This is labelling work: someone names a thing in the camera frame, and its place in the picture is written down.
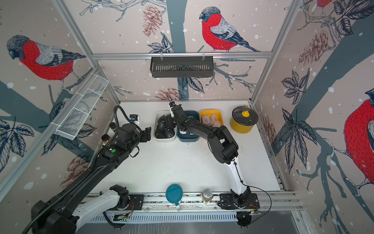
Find black mouse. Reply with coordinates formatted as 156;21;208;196
164;127;175;138
165;115;176;129
158;115;166;124
154;129;166;139

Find pink mouse top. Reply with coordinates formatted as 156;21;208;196
209;113;216;126

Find pink mouse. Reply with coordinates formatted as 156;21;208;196
202;115;211;126
211;121;222;127
209;113;216;126

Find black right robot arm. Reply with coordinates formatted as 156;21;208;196
169;101;252;208

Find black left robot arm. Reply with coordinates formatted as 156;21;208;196
23;117;152;234

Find teal storage box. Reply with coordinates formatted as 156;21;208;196
177;110;200;143

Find white storage box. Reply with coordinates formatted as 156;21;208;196
152;110;177;142

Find yellow storage box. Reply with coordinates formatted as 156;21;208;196
200;109;224;126

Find spice jar dark lid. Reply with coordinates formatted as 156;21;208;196
109;122;117;132

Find spice jar brown contents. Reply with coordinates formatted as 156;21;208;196
101;134;111;144

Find yellow pot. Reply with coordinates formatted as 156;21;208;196
230;105;259;134

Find teal round lid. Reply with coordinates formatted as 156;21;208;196
166;184;183;211

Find glass lid yellow knob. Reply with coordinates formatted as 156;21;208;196
232;105;259;126

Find glass jar silver lid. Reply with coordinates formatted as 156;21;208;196
201;188;214;205

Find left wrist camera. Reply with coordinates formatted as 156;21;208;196
130;114;139;122

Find black hanging wire basket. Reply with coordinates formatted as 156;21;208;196
150;56;214;78

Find white wire mesh shelf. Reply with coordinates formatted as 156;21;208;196
55;75;109;140

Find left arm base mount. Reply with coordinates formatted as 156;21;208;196
129;194;145;211

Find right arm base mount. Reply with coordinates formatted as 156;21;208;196
218;187;260;210

